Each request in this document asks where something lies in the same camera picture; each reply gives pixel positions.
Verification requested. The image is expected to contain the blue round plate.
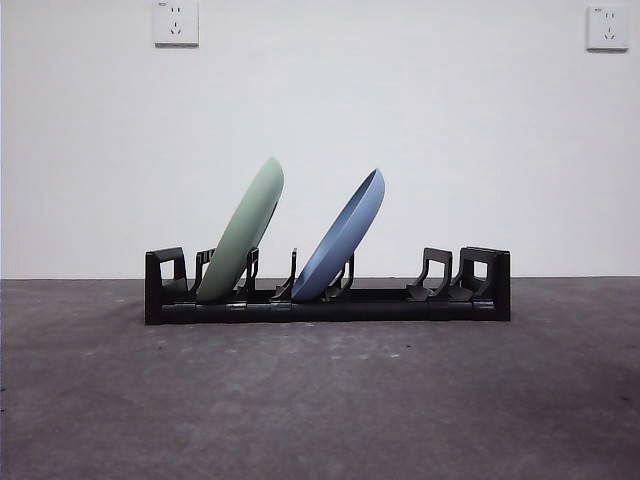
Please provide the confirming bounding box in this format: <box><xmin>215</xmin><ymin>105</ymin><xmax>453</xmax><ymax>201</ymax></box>
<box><xmin>290</xmin><ymin>168</ymin><xmax>387</xmax><ymax>303</ymax></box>

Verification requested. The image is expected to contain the pale green round plate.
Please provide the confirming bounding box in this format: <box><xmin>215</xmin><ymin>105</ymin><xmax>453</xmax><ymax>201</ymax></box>
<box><xmin>195</xmin><ymin>156</ymin><xmax>285</xmax><ymax>304</ymax></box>

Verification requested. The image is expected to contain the black plastic plate rack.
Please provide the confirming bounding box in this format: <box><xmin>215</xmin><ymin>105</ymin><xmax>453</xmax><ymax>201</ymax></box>
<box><xmin>143</xmin><ymin>245</ymin><xmax>512</xmax><ymax>325</ymax></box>

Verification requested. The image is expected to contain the white wall power outlet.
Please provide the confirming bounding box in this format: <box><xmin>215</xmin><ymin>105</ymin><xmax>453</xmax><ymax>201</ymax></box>
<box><xmin>153</xmin><ymin>0</ymin><xmax>199</xmax><ymax>49</ymax></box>
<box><xmin>585</xmin><ymin>5</ymin><xmax>630</xmax><ymax>52</ymax></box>

